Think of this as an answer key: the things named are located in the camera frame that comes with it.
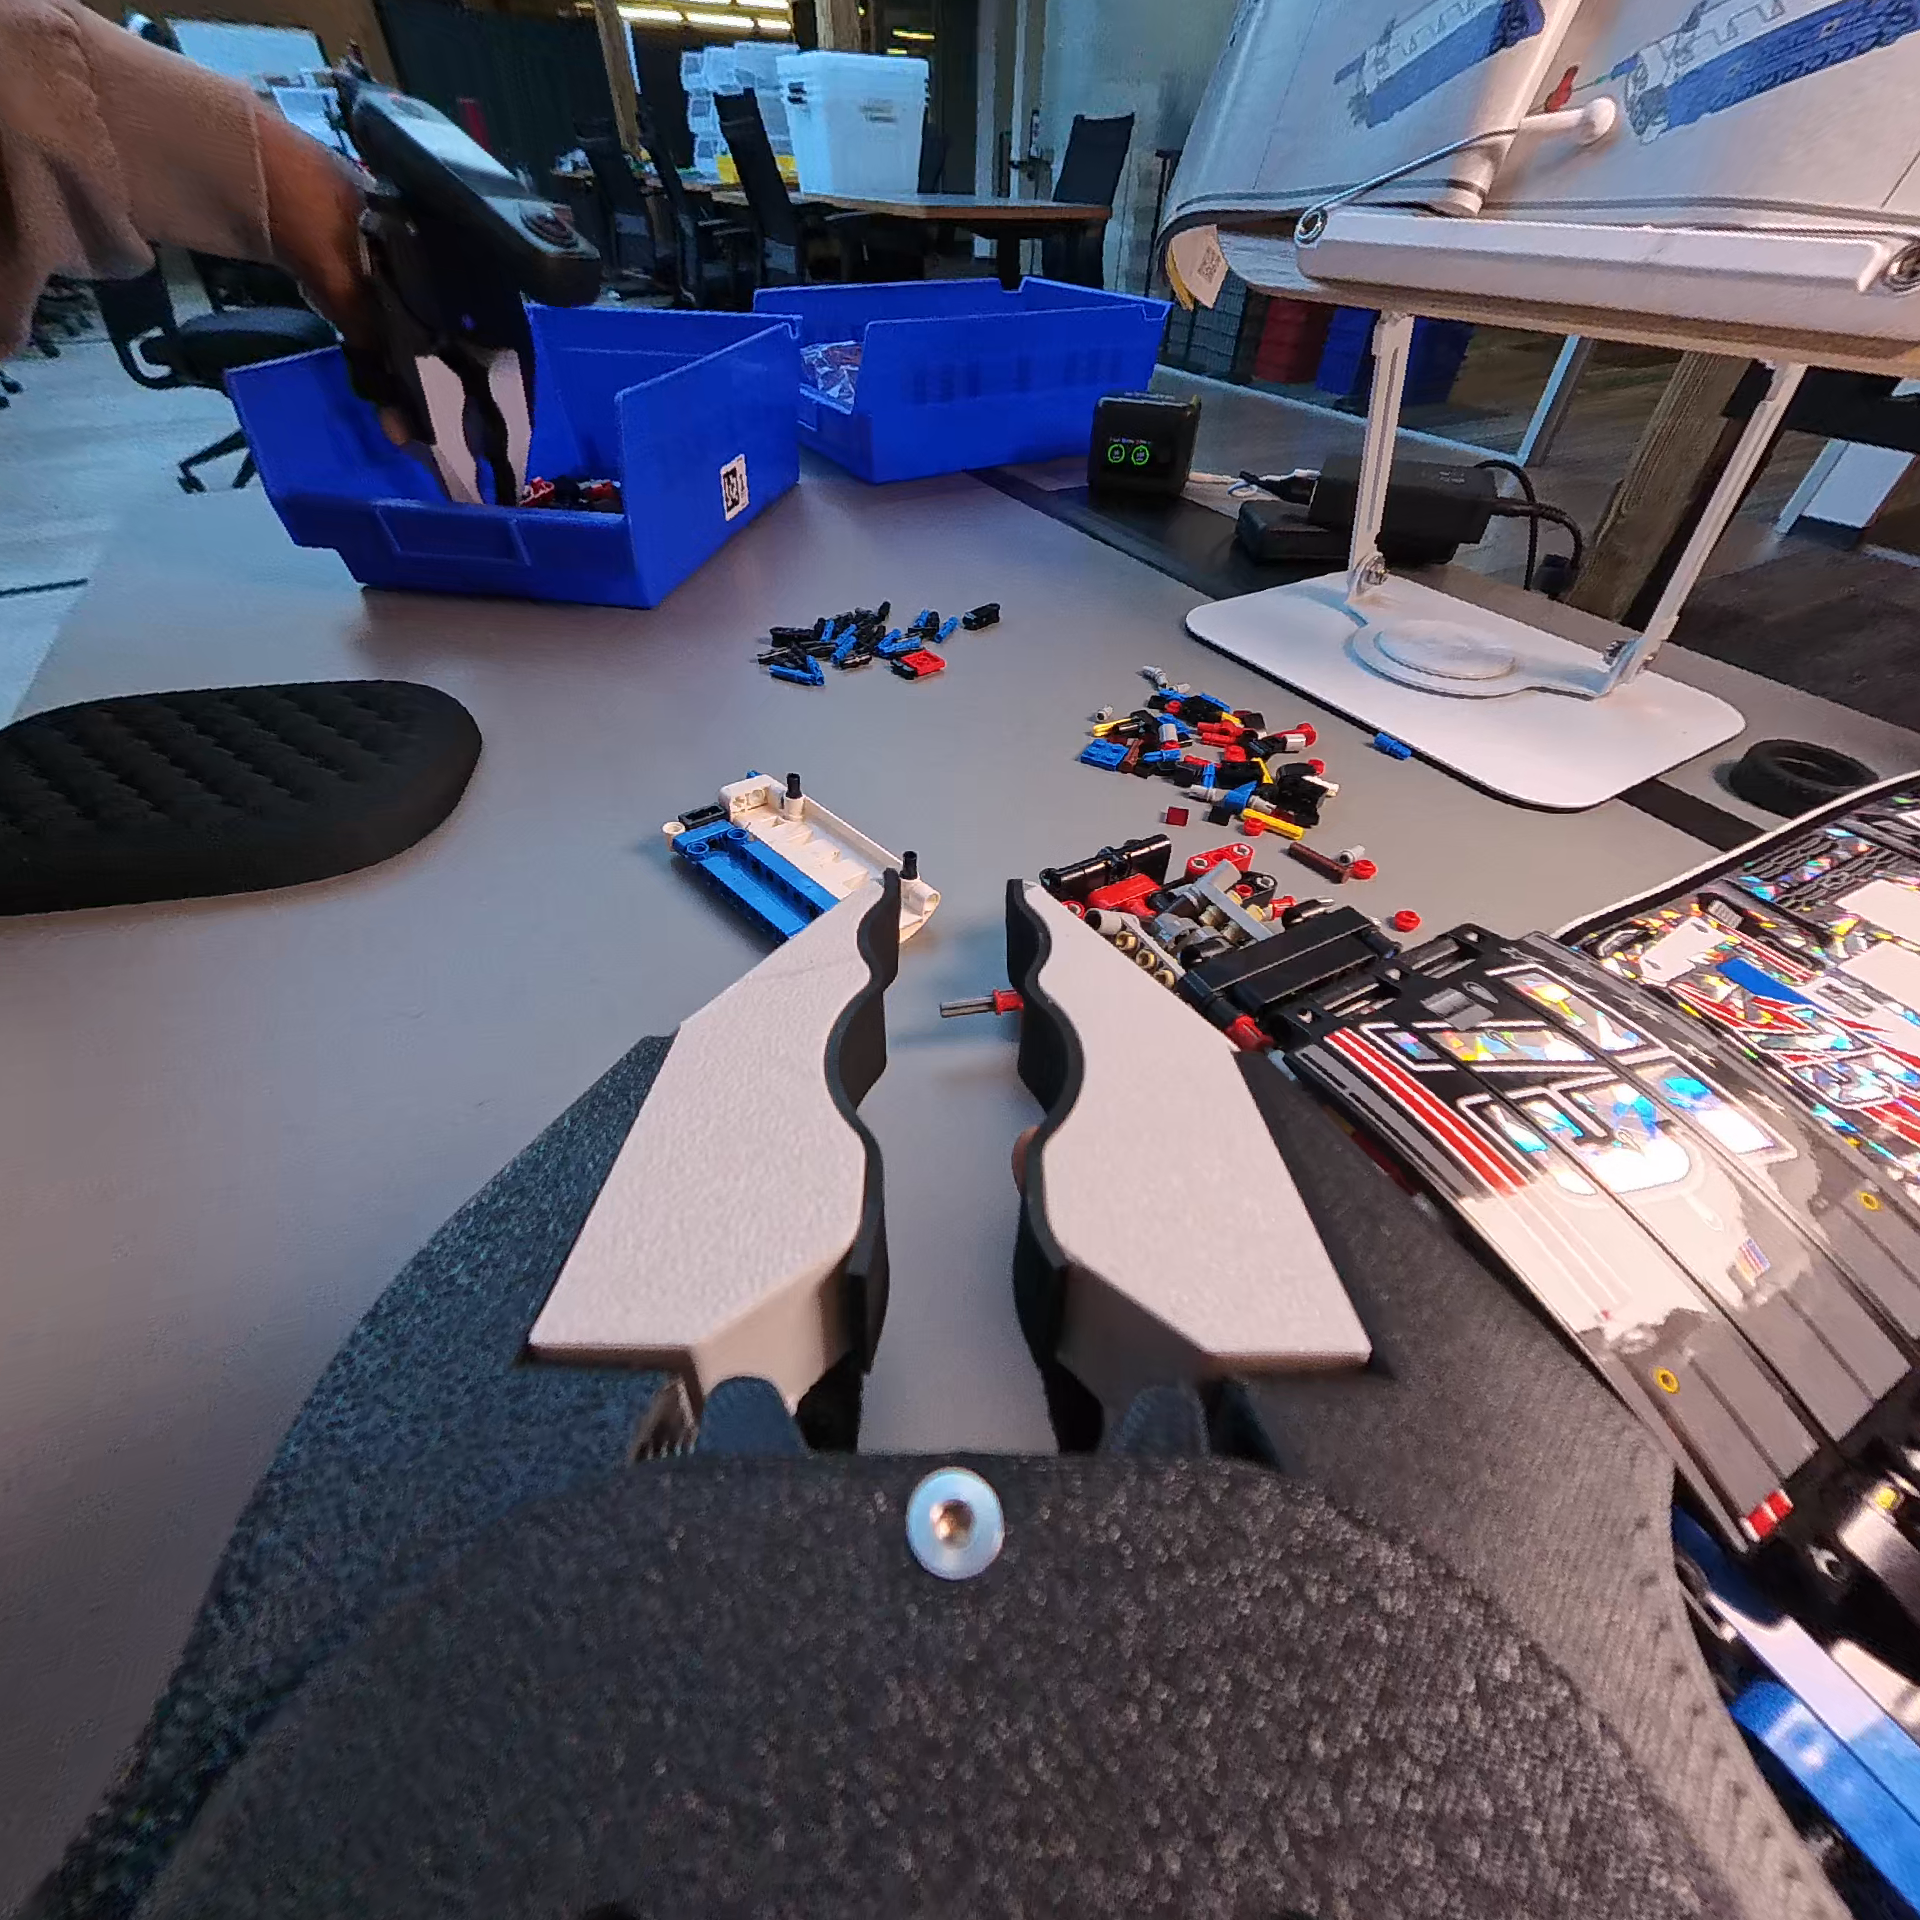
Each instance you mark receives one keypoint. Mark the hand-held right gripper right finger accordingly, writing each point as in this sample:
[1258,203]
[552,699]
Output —
[1200,1201]

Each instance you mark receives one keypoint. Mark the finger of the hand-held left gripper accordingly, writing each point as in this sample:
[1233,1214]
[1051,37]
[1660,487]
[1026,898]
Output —
[445,429]
[512,413]

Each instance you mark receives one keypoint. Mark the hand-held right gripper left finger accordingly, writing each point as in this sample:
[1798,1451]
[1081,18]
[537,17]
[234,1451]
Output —
[705,1201]

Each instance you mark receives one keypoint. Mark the blue plastic parts bin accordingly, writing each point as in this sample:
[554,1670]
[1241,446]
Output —
[989,390]
[660,450]

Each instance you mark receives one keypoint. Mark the blue and white lego panel assembly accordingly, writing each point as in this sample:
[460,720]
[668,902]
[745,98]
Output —
[779,870]

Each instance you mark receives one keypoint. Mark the pile of blue black lego pins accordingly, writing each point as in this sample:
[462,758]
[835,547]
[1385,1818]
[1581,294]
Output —
[868,639]

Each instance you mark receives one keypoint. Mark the lego instruction booklet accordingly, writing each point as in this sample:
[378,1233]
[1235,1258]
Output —
[1305,89]

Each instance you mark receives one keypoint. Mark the person's left forearm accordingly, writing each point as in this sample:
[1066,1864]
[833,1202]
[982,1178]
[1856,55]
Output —
[118,150]

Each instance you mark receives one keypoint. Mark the partly built lego car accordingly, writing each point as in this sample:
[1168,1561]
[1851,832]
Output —
[1500,1125]

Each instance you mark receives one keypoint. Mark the dark brown lego bar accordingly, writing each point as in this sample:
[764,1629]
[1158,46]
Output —
[1315,861]

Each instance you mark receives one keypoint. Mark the pile of mixed lego pieces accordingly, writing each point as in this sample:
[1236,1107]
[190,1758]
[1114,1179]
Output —
[1230,763]

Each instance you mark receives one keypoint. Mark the lego sticker sheet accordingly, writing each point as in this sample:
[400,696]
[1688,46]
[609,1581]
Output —
[1798,960]

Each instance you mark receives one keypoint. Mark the black rubber lego tire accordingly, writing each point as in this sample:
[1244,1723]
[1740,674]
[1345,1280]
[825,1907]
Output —
[1755,781]

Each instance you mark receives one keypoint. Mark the person's left hand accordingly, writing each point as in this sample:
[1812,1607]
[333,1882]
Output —
[315,224]

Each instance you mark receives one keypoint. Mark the small clear plastic bag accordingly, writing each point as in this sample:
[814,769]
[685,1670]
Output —
[833,376]

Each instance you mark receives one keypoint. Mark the stack of white storage boxes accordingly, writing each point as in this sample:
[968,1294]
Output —
[840,120]

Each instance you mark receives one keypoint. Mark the black padded wrist rest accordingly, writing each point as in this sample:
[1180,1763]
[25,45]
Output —
[225,797]

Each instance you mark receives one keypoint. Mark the white book stand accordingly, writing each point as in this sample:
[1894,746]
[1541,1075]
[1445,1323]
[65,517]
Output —
[1500,704]

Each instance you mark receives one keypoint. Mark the black device with green display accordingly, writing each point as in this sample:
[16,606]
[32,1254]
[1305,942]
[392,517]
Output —
[1142,446]

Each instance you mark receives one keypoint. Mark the black power adapter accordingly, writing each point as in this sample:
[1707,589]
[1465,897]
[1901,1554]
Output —
[1394,503]

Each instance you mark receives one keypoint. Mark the wooden stand board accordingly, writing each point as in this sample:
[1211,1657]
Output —
[1724,328]

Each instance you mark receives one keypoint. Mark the wooden support post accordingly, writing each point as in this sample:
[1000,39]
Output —
[1651,481]

